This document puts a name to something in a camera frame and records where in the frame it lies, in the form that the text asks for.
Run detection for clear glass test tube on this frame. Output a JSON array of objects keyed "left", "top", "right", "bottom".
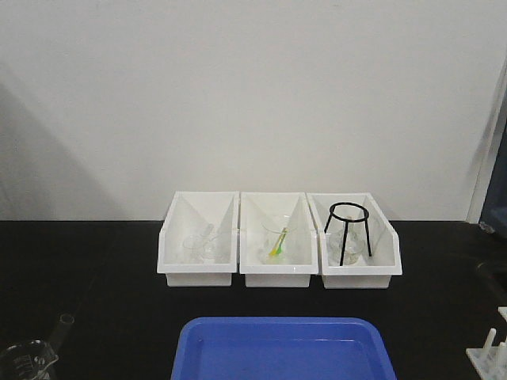
[{"left": 48, "top": 313, "right": 74, "bottom": 352}]

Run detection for grey pegboard drying rack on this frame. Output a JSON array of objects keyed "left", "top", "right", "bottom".
[{"left": 479, "top": 131, "right": 507, "bottom": 238}]

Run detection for white test tube rack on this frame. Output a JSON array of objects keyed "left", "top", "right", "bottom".
[{"left": 465, "top": 328, "right": 506, "bottom": 380}]

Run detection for glass beaker in middle bin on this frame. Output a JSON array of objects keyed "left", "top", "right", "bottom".
[{"left": 258, "top": 215, "right": 296, "bottom": 265}]

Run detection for middle white storage bin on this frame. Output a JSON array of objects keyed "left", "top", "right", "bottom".
[{"left": 239, "top": 192, "right": 319, "bottom": 288}]

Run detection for white storage bin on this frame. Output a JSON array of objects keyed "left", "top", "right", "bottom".
[
  {"left": 157, "top": 191, "right": 239, "bottom": 287},
  {"left": 239, "top": 192, "right": 319, "bottom": 288},
  {"left": 307, "top": 192, "right": 402, "bottom": 289}
]

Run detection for yellow green plastic spatulas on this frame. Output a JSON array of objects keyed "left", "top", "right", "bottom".
[{"left": 269, "top": 227, "right": 288, "bottom": 257}]

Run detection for small glassware in left bin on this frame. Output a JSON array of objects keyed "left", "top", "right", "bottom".
[{"left": 182, "top": 223, "right": 219, "bottom": 264}]

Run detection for left white storage bin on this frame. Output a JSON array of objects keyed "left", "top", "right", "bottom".
[{"left": 157, "top": 191, "right": 239, "bottom": 287}]

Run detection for glass flask in right bin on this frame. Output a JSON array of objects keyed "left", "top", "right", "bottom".
[{"left": 326, "top": 218, "right": 366, "bottom": 266}]

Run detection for right white storage bin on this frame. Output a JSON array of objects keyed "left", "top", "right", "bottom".
[{"left": 307, "top": 192, "right": 402, "bottom": 289}]

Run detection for blue plastic tray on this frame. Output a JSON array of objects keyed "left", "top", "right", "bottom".
[{"left": 171, "top": 317, "right": 396, "bottom": 379}]

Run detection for clear glass beaker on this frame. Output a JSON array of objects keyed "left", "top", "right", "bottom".
[{"left": 1, "top": 340, "right": 59, "bottom": 379}]

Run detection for black wire tripod stand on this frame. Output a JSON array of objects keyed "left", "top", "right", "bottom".
[{"left": 324, "top": 201, "right": 372, "bottom": 267}]

